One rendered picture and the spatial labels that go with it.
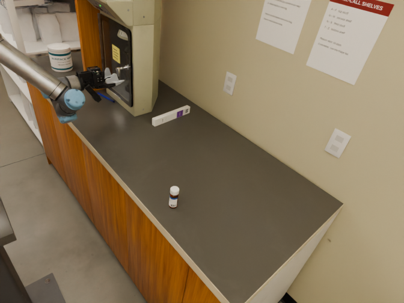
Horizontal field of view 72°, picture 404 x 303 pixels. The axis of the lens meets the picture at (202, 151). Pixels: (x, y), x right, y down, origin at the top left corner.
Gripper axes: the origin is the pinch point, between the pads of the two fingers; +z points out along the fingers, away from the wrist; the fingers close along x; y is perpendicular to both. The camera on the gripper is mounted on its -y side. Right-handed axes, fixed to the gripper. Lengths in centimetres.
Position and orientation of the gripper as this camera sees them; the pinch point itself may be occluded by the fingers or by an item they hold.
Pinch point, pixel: (118, 79)
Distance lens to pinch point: 150.3
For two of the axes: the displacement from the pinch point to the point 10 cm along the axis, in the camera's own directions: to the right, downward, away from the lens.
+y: 1.3, -7.8, -6.1
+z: 7.4, -3.3, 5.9
